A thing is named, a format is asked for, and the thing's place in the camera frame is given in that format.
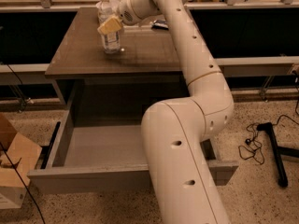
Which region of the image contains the black drawer slide rail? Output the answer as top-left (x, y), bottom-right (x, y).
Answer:
top-left (41, 121), bottom-right (61, 169)

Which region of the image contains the black floor cable left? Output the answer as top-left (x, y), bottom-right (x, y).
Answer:
top-left (0, 61), bottom-right (47, 224)

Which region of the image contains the black stand leg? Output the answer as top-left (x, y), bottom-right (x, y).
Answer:
top-left (257, 122), bottom-right (299, 188)

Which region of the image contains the grey cabinet with top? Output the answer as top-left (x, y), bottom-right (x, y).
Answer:
top-left (45, 7), bottom-right (189, 98)

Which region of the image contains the long grey bench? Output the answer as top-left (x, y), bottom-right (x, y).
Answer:
top-left (0, 56), bottom-right (299, 85)

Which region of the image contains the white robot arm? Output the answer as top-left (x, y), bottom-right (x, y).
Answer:
top-left (118, 0), bottom-right (234, 224)

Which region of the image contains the open grey top drawer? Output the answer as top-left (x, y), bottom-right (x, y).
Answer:
top-left (27, 79), bottom-right (239, 195)

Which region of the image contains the cardboard box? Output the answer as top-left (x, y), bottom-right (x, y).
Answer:
top-left (0, 114), bottom-right (42, 209)

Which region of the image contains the clear plastic water bottle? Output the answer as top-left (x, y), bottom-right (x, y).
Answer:
top-left (96, 0), bottom-right (121, 54)

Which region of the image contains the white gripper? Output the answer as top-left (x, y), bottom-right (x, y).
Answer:
top-left (97, 0), bottom-right (140, 35)

